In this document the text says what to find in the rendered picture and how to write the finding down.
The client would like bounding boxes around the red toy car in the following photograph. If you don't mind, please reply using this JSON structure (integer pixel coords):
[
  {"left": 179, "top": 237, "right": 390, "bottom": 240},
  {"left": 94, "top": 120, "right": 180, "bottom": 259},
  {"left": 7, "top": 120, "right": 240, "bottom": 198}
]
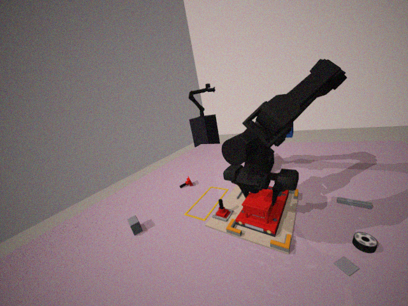
[{"left": 235, "top": 190, "right": 289, "bottom": 237}]

